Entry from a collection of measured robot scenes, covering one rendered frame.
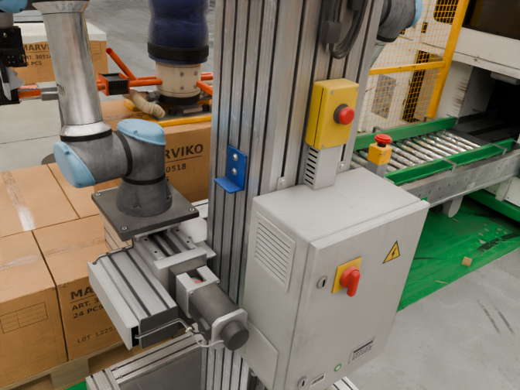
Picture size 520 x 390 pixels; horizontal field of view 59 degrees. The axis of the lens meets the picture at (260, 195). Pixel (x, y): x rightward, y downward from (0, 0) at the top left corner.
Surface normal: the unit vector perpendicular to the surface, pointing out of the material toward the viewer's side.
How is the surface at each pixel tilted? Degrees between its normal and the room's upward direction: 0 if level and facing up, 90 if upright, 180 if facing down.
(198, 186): 90
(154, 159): 90
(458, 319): 0
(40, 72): 90
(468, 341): 0
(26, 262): 0
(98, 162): 78
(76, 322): 90
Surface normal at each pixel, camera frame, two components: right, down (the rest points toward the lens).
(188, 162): 0.57, 0.44
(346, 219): 0.09, -0.87
